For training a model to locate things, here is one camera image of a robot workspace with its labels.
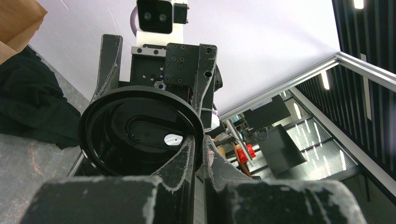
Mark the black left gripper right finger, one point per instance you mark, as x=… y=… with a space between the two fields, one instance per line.
x=231 y=197

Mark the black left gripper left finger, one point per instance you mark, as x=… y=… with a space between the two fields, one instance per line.
x=164 y=197

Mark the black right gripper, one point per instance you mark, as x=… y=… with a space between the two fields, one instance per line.
x=182 y=69

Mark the black plastic cup lid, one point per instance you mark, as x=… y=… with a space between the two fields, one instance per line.
x=134 y=130

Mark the black cloth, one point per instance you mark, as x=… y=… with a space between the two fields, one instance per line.
x=32 y=104

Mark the brown paper bag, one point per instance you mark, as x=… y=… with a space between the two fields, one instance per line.
x=19 y=21

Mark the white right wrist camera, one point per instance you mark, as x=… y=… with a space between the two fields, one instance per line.
x=159 y=22

